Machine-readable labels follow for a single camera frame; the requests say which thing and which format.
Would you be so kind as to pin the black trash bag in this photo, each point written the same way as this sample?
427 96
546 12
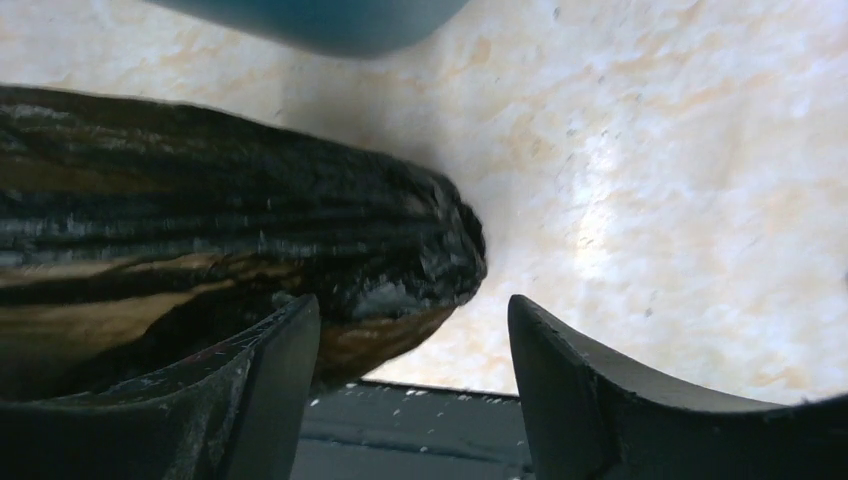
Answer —
135 233

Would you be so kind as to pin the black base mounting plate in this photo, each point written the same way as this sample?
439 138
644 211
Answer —
383 431

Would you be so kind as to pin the teal plastic trash bin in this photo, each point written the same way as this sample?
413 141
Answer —
361 29

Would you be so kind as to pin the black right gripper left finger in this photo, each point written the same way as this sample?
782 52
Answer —
231 411

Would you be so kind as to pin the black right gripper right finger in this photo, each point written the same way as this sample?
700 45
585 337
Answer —
591 412

